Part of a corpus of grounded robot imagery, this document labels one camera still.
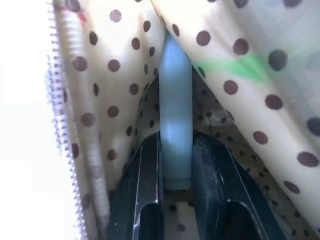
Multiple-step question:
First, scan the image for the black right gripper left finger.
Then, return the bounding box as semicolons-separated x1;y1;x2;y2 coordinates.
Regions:
106;131;165;240

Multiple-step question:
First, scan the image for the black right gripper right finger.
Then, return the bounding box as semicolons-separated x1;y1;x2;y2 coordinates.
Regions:
190;130;285;240

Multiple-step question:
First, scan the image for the light blue pen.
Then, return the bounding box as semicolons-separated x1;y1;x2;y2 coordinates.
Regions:
158;32;193;192

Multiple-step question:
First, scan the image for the grey checked zipper pouch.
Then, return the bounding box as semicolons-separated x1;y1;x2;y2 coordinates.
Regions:
44;0;320;240

